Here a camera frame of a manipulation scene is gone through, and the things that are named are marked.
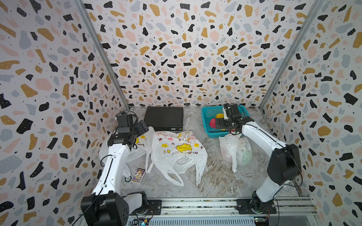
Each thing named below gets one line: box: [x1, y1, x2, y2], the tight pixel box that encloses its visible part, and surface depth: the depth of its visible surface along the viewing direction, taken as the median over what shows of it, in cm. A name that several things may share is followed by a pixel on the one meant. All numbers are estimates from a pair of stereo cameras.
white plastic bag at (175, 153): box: [145, 130, 208, 187], surface depth 86 cm
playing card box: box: [130, 166, 146, 185], surface depth 85 cm
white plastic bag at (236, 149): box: [218, 132, 253, 174], surface depth 87 cm
